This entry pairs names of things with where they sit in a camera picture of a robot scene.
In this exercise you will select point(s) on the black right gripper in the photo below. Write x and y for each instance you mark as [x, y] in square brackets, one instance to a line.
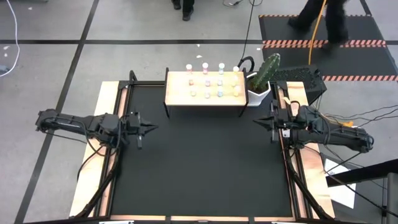
[277, 123]

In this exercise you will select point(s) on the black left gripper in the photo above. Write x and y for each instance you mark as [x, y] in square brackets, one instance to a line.
[134, 129]

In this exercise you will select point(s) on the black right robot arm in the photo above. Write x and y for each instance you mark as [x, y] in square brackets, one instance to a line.
[335, 135]

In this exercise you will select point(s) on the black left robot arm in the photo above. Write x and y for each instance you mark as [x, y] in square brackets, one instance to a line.
[81, 124]

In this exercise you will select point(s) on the white plant pot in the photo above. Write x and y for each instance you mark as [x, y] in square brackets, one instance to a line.
[255, 99]

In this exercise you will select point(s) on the yellow tape piece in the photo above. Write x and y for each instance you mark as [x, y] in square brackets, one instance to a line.
[286, 100]

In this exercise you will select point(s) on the green cactus plant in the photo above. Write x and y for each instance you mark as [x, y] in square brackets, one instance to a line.
[264, 73]

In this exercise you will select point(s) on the black speckled box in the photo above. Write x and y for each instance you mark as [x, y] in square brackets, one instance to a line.
[306, 79]

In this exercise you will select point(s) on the black table mat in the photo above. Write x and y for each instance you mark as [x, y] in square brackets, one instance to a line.
[202, 171]

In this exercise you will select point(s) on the white paper sheet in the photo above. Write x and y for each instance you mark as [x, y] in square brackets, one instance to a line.
[340, 193]

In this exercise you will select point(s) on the person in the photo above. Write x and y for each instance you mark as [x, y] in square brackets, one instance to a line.
[186, 7]
[335, 21]

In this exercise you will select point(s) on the black hazard-striped floor mat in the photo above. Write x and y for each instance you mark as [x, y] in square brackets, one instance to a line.
[367, 28]

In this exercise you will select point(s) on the black aluminium table frame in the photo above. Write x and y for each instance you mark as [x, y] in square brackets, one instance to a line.
[146, 83]

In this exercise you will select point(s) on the wooden shelf black frame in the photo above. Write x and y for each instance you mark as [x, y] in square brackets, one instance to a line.
[205, 99]

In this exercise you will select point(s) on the silver metal bracket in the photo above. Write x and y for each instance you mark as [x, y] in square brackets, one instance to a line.
[116, 222]
[284, 222]

